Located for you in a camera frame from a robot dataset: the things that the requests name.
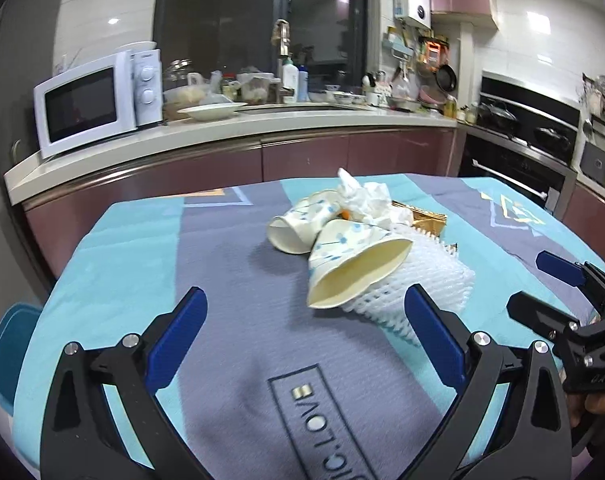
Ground clear food container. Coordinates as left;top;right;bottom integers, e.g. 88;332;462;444
237;72;276;106

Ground person's right hand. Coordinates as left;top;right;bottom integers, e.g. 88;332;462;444
567;391;605;431

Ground black cooking pot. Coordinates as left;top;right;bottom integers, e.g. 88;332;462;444
533;127;573;154

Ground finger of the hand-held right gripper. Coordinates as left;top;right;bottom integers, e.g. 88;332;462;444
507;290;581;344
536;250;605;314

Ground pink bowls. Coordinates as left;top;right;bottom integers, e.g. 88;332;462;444
417;85;448;107

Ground glass jar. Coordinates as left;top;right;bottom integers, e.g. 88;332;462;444
165;60;193;91

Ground white foam fruit net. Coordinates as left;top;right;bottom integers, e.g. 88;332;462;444
333;225;476;348

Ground white detergent bottle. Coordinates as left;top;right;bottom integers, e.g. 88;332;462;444
281;57;299;103

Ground wall utensil rack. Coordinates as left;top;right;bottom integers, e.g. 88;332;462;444
383;25;453;77

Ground black built-in stove oven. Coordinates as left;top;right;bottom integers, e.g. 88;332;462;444
457;72;582;211

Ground white plate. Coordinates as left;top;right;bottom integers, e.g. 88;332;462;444
177;102;248;122

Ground pink base cabinets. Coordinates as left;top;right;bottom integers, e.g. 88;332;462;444
22;127;458;281

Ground white microwave oven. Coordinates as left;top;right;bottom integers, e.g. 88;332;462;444
32;49;163;160

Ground dark kitchen window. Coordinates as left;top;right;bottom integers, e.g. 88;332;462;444
155;0;368;92

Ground plastic bag of food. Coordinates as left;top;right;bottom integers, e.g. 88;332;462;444
164;85;208;121

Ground grey appliance box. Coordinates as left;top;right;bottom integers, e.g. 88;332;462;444
580;140;605;187

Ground gold snack wrapper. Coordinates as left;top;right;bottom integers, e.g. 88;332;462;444
391;200;458;253

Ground blue plastic bin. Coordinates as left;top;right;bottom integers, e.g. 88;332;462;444
0;302;43;417

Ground metal kitchen faucet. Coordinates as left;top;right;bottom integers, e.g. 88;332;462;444
272;19;291;103

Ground black frying pan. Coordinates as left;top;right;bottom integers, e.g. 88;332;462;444
435;64;457;93

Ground black wok with lid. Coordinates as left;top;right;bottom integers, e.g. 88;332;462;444
475;101;518;133

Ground floral paper cup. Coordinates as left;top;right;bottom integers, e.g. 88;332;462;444
292;220;414;310
267;191;346;255

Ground white tissue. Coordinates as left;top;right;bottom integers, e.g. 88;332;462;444
335;167;413;231

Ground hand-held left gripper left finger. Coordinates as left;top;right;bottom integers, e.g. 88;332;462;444
40;286;211;480

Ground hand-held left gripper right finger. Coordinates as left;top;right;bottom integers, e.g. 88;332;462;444
405;283;574;480

